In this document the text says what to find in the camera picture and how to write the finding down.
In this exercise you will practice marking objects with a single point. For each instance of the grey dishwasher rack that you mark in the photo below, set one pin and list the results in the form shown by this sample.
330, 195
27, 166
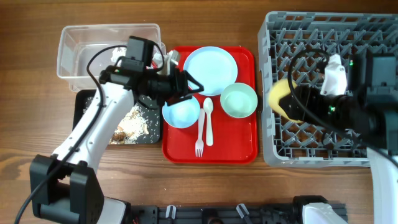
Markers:
284, 34

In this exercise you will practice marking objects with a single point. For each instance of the yellow plastic cup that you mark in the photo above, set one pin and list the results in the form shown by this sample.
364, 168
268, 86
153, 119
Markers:
280, 99

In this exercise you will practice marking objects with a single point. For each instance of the red snack wrapper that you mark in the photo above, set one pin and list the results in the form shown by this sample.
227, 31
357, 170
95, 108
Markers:
154, 63

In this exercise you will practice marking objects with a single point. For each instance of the small light blue bowl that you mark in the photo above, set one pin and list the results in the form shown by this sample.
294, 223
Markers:
182, 113

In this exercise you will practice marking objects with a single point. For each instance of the mint green bowl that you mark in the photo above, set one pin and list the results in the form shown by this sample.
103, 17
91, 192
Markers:
239, 100

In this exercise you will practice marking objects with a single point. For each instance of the black plastic tray bin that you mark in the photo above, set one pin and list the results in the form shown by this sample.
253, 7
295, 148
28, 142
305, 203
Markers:
83, 100

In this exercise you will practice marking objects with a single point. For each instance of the clear plastic bin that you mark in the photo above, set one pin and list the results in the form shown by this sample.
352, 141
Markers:
78, 44

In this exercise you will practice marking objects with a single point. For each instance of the white plastic spoon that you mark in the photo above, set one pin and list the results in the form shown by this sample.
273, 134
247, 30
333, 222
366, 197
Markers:
208, 108

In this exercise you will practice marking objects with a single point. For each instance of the food scraps rice and nuts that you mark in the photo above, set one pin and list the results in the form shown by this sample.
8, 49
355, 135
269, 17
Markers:
139, 126

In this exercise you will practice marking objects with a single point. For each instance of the light blue plate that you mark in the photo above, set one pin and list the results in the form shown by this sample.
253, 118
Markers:
213, 67

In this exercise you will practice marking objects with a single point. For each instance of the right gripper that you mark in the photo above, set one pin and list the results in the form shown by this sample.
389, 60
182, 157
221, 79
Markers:
307, 99

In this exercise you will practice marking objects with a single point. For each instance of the white napkin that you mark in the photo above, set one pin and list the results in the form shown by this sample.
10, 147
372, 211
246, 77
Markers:
118, 52

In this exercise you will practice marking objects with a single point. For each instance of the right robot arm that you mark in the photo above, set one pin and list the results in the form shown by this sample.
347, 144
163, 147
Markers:
357, 102

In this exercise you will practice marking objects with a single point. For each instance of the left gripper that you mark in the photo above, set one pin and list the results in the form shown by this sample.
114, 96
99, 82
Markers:
180, 87

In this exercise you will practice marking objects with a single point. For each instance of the white plastic fork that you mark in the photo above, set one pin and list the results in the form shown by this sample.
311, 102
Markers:
199, 144

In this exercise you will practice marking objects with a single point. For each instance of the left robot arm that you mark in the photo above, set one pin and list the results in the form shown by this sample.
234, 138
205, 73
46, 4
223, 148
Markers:
64, 186

